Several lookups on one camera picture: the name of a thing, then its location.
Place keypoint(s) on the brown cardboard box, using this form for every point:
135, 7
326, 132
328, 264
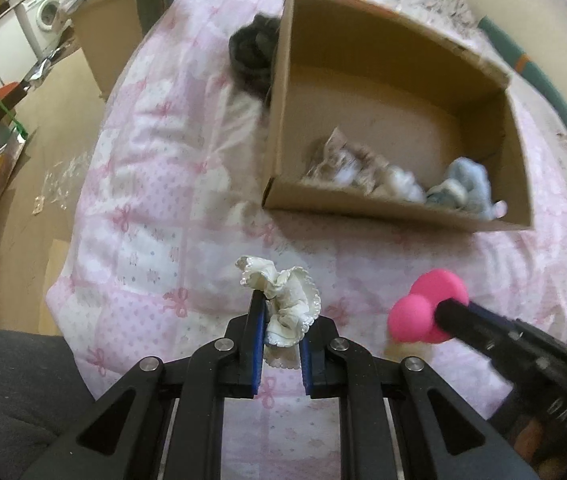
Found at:
393, 110

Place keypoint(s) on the clear plastic wrap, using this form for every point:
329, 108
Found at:
61, 180

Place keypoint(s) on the pink heart-shaped toy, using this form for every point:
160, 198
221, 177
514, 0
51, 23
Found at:
421, 310

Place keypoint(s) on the white fluffy sock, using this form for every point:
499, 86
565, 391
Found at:
401, 185

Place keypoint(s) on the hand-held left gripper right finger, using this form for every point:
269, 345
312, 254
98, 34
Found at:
306, 365

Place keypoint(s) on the beige bedside cabinet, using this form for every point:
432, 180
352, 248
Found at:
108, 35

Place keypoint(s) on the white washing machine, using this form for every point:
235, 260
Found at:
43, 10

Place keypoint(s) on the brown sock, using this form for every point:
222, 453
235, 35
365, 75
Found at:
399, 349

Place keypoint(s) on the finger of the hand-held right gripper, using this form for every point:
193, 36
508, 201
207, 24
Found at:
456, 322
488, 312

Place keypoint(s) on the floral patterned cloth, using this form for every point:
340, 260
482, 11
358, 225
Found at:
336, 160

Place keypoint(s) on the person's right hand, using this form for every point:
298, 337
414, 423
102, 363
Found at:
528, 437

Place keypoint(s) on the dark grey cloth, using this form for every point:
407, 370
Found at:
253, 55

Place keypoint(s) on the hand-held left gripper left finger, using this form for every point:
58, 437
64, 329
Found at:
256, 350

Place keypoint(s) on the cream lace-trimmed sock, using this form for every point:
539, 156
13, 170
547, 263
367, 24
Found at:
286, 305

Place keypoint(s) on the pink bow-print blanket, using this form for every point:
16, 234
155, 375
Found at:
163, 210

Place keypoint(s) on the person's grey trouser leg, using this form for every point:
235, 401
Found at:
18, 395

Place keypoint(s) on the grey floral duvet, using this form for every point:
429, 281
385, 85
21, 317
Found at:
443, 2

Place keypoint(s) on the light blue fluffy sock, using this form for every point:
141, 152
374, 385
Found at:
463, 185

